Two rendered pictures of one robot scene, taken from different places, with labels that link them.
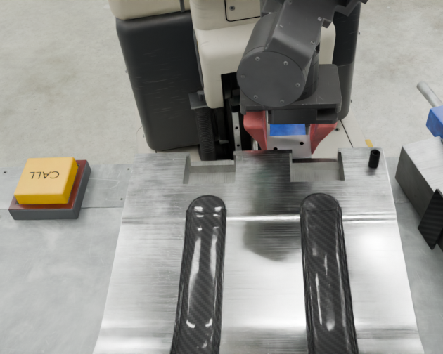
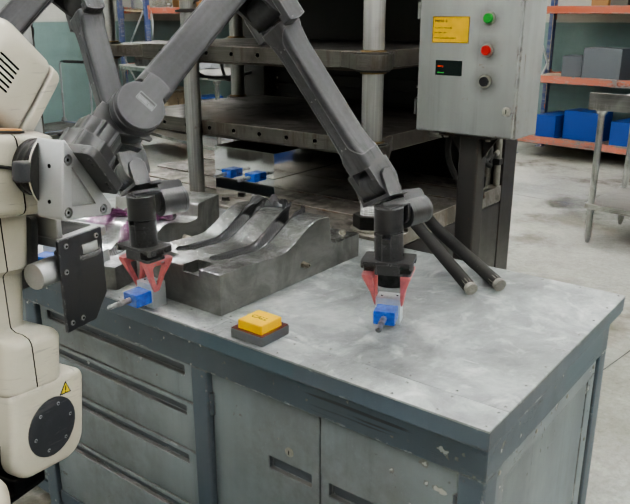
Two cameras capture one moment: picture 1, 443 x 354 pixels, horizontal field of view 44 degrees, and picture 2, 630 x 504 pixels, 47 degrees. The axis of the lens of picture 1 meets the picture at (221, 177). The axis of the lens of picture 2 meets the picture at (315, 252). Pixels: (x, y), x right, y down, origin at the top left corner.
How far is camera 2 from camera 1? 1.80 m
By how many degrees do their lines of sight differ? 109
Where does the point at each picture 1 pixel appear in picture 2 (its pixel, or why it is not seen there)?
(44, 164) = (255, 321)
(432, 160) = (115, 262)
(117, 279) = (266, 258)
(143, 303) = (264, 253)
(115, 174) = (221, 331)
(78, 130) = not seen: outside the picture
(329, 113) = not seen: hidden behind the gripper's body
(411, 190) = (125, 278)
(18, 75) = not seen: outside the picture
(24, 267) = (297, 319)
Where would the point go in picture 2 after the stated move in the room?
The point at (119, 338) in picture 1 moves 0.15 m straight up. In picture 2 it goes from (278, 250) to (277, 185)
